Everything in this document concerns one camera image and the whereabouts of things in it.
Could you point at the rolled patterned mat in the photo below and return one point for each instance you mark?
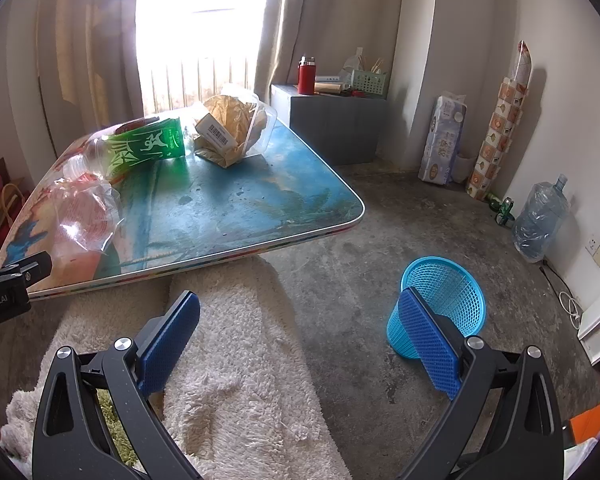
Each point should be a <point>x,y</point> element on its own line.
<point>500,130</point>

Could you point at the empty clear water jug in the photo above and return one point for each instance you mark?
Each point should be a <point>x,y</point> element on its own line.
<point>540,220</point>

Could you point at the small white bin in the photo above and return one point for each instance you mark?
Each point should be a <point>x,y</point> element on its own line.
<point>464,167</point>

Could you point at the red thermos flask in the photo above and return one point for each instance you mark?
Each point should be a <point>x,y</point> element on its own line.
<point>306,77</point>

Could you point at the clear plastic food container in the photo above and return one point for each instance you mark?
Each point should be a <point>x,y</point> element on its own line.
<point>260,120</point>

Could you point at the tan handbag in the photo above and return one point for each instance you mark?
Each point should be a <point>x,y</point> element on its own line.
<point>7,220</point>

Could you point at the toilet paper pack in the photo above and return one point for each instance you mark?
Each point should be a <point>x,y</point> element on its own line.
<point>442,140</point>

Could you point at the beige curtain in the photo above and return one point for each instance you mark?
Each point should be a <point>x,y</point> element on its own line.
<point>75,50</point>
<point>330,10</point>

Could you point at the printed folding table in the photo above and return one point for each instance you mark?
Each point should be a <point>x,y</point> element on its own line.
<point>240,205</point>

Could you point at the green glass bottle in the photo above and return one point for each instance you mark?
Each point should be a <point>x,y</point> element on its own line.
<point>493,202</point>

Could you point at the green fluffy cloth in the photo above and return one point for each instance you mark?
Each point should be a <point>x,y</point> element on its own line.
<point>115,430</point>

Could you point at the blue mesh plastic basket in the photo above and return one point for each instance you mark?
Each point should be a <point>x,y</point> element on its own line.
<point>445,295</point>

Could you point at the grey cabinet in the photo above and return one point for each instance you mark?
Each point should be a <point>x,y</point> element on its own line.
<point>335,130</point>

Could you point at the brown paper bag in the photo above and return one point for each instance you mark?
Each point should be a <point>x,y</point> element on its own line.
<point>235,110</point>

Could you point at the green drink can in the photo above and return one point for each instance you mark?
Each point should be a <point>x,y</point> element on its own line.
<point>506,212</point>

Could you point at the green plastic storage basket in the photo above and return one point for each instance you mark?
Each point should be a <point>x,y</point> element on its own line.
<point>369,82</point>

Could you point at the small red item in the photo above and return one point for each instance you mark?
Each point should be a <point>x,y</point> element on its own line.
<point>360,93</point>

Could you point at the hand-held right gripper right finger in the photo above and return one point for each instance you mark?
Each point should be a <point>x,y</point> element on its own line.
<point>427,345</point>

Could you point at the clear bag on cabinet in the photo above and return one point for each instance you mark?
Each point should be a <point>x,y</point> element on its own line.
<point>354,64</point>

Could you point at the clear plastic bag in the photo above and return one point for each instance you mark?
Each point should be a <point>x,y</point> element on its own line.
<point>82,215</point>

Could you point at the person's cream fluffy pant leg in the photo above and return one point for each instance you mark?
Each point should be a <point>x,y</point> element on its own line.
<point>250,385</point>

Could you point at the bright window with railing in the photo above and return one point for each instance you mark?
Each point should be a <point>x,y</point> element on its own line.
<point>200,35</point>

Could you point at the small white cardboard box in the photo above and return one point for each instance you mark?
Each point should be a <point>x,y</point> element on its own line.
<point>212,130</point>

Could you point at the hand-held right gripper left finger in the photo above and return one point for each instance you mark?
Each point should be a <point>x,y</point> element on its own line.
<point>172,340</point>

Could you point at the wall socket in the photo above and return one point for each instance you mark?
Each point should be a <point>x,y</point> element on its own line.
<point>596,252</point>

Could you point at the clear bottle with green label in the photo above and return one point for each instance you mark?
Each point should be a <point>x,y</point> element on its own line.
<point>145,147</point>

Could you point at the flat white box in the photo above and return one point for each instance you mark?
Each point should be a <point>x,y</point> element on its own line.
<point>327,79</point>

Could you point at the bundle of wooden chopsticks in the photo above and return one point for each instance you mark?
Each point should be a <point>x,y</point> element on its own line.
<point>377,65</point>

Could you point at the orange box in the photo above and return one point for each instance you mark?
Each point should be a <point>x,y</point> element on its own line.
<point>597,422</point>

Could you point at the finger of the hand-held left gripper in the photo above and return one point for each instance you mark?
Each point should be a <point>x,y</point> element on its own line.
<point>30,267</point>

